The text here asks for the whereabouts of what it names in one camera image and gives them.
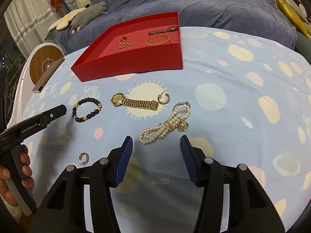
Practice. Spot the cream flower-shaped cushion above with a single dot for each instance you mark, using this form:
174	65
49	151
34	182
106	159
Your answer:
63	22

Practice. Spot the silver grey pillow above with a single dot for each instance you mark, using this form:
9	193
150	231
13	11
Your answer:
299	8

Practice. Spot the brown flat pouch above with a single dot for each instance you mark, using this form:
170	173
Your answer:
47	75

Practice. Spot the red shallow cardboard tray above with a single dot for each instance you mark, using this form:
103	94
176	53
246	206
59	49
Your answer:
122	49

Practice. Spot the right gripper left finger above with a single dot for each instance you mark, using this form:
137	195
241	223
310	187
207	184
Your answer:
62	209

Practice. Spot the silver wristwatch blue dial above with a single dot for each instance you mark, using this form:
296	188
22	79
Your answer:
169	29

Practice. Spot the white sheer curtain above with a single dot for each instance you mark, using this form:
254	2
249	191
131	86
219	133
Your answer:
28	22

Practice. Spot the gold wristwatch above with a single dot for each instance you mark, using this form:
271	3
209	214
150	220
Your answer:
119	99

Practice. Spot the round wooden-top side table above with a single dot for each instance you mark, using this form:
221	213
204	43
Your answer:
35	66

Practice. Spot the gold chain bangle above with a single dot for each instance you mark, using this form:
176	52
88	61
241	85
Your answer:
158	40

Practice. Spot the light blue planet-print cloth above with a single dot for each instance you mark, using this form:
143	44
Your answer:
243	99

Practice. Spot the red ribbon bow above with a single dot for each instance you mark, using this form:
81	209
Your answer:
57	4

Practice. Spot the person's left hand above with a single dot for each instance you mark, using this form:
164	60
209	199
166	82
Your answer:
10	159

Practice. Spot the gold hoop earring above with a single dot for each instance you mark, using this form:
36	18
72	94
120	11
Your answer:
163	98
84	158

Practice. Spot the blue-grey velvet bed cover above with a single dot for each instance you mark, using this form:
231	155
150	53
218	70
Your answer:
254	17

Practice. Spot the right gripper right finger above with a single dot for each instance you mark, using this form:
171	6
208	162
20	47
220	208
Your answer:
250	209

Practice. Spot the gold satin pillow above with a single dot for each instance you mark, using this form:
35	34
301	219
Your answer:
293	17

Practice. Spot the grey plush toy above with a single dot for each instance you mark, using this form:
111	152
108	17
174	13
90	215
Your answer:
87	15

